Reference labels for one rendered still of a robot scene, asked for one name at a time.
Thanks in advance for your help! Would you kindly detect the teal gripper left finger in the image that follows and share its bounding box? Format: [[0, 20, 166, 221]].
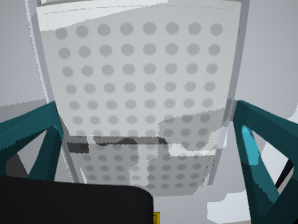
[[0, 101, 64, 181]]

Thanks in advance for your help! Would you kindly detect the grey well plate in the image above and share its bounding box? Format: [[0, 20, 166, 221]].
[[36, 0, 241, 197]]

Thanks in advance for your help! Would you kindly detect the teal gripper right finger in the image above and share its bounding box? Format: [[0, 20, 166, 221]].
[[233, 100, 298, 224]]

